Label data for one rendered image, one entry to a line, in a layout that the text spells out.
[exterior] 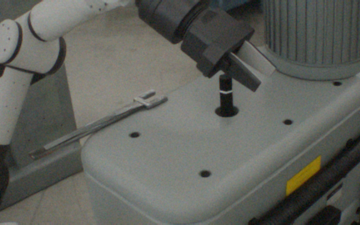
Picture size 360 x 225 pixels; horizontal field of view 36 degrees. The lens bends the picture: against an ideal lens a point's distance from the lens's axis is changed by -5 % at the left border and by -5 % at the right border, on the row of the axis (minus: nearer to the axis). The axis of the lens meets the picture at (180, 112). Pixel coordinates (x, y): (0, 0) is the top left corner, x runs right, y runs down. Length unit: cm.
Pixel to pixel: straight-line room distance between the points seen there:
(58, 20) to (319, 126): 45
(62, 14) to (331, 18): 44
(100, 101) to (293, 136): 409
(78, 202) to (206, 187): 308
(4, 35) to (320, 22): 53
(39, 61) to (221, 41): 36
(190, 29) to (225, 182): 22
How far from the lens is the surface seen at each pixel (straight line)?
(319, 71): 96
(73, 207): 376
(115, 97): 490
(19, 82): 104
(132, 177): 77
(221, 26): 83
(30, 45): 100
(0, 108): 104
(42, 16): 97
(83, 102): 491
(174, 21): 82
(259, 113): 88
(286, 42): 96
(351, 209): 117
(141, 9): 84
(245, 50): 85
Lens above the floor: 235
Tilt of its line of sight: 31 degrees down
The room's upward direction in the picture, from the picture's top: 5 degrees counter-clockwise
